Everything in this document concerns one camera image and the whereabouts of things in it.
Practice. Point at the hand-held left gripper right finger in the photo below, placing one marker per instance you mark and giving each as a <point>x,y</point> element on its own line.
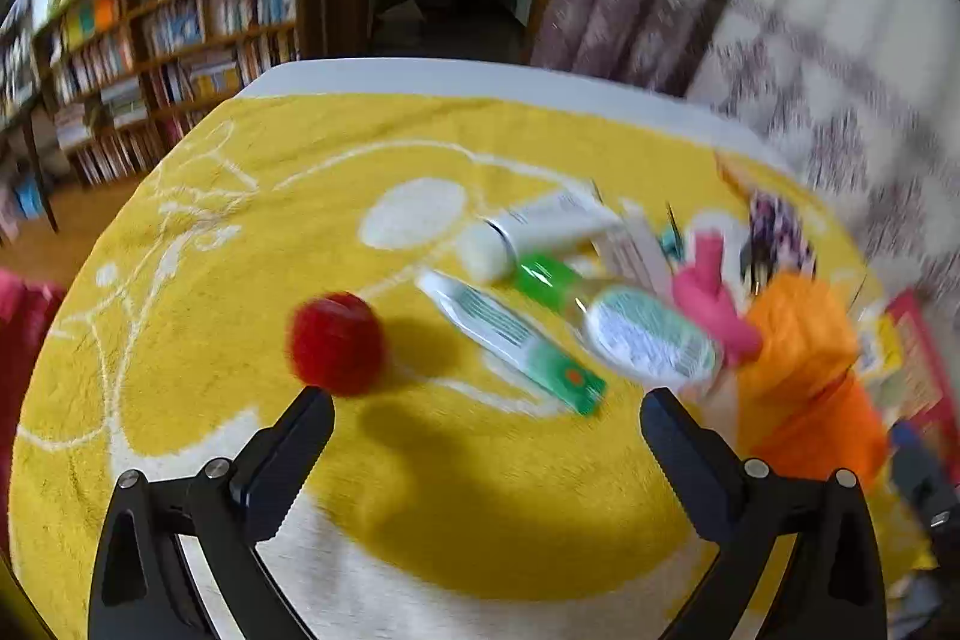
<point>671,437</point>

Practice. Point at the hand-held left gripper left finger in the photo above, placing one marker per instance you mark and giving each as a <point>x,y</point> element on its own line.
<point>300,437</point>

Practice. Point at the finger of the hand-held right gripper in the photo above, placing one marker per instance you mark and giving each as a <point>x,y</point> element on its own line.
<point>919,475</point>

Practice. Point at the red pom-pom ball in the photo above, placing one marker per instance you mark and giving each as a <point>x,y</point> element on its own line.
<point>337,344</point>

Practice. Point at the clear bottle with green cap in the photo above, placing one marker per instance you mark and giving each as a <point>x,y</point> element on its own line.
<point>645,329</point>

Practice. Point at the red box container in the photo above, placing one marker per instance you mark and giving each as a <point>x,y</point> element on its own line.
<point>907,355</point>

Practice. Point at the pink sock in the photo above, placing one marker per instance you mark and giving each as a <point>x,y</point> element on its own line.
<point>709,302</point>

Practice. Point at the orange cloth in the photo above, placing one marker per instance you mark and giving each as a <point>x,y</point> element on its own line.
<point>802,370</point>

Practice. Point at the green and white tube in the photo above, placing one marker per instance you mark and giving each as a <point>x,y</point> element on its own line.
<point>510,332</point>

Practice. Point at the purple leopard print scrunchie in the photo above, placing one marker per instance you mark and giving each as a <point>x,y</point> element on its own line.
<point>780,231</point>

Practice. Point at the white cleanser tube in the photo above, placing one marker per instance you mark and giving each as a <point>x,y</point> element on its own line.
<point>555,220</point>

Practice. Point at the clear plastic packet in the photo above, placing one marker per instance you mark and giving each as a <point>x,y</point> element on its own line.
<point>637,250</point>

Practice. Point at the teal binder clip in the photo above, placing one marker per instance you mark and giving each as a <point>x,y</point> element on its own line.
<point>667,239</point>

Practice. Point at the yellow and white towel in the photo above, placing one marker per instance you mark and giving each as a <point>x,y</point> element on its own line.
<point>225,235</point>

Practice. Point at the pink wrapped packet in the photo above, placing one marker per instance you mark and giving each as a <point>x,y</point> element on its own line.
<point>739,175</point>

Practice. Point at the pink cloth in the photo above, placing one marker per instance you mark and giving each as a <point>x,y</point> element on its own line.
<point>19,340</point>

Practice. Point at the wooden bookshelf with books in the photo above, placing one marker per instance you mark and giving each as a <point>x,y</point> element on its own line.
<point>187,25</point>

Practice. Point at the white curtain with purple pattern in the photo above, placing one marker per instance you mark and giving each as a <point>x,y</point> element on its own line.
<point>787,10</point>

